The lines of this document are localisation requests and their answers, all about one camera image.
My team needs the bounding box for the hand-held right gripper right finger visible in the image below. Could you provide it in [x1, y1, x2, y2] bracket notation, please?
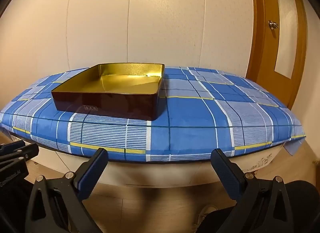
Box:
[210, 148, 298, 233]

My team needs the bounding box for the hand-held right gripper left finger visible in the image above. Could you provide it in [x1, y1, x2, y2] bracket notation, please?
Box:
[25, 147, 109, 233]

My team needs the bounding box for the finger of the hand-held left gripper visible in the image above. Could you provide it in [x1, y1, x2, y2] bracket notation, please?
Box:
[0, 141, 39, 164]

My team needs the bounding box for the dark red tin box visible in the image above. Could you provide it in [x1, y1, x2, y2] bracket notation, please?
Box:
[51, 63, 165, 121]

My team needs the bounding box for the white shoe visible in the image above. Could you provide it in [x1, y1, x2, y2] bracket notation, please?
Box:
[196, 204, 218, 226]

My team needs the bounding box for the white cabinet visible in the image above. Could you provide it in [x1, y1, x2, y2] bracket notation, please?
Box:
[10, 135, 287, 189]

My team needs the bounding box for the wooden door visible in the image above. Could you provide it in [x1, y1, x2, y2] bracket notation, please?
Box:
[246, 0, 308, 109]

